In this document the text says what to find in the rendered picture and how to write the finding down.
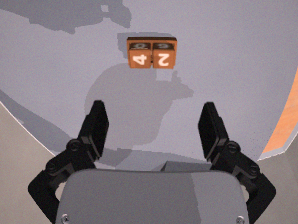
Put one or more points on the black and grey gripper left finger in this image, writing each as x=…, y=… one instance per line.
x=80, y=153

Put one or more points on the orange-brown number cube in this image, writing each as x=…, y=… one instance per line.
x=140, y=55
x=163, y=56

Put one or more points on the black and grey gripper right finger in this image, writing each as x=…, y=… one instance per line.
x=225, y=155

